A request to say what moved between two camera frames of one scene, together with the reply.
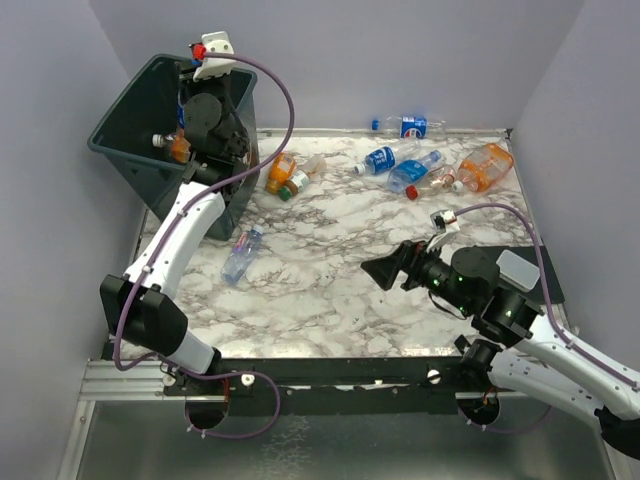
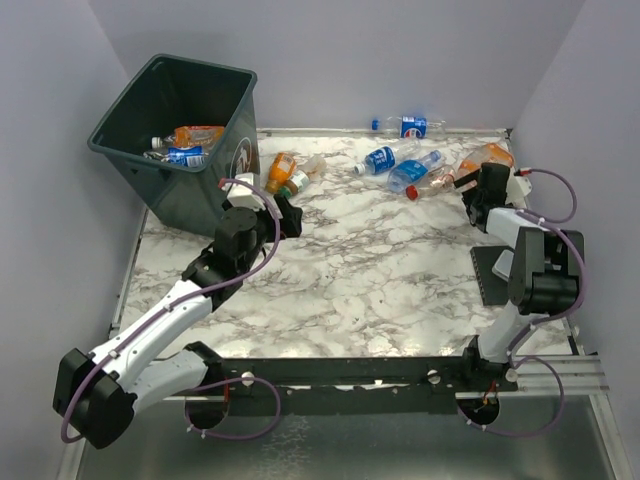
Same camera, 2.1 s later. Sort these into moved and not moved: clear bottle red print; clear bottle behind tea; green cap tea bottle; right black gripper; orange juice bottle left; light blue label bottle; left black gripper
Moved: left black gripper; right black gripper
Not moved: clear bottle red print; light blue label bottle; orange juice bottle left; green cap tea bottle; clear bottle behind tea
